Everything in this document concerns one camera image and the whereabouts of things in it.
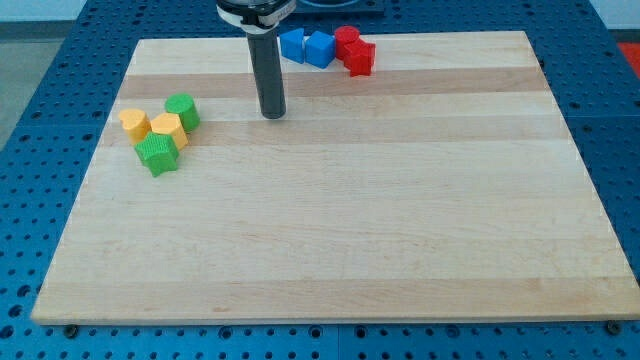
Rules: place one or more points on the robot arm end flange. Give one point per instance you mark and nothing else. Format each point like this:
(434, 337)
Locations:
(255, 16)

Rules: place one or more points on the red cylinder block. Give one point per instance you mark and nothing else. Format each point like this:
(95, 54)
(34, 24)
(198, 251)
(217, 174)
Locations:
(343, 36)

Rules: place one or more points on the green cylinder block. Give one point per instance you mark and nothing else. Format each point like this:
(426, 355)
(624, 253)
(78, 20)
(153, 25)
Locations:
(183, 105)

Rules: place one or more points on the yellow heart block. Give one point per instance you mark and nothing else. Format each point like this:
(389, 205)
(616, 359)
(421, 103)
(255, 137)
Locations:
(135, 123)

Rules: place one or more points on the light wooden board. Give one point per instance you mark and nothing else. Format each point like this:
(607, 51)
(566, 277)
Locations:
(445, 187)

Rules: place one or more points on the blue cube block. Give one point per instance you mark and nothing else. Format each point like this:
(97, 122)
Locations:
(320, 49)

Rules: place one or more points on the dark grey cylindrical pointer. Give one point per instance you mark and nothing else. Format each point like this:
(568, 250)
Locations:
(265, 59)

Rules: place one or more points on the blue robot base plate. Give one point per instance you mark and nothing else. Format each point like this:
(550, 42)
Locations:
(340, 6)

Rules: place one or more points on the yellow hexagon block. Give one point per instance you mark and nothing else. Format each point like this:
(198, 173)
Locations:
(170, 124)

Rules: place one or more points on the blue triangular block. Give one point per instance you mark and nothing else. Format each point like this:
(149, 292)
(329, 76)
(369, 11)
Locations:
(292, 45)

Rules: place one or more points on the green star block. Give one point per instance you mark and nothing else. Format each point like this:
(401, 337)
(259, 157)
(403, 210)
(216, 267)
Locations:
(158, 153)

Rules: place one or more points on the red star block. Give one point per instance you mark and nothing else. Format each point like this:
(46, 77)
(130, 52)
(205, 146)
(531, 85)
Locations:
(360, 57)

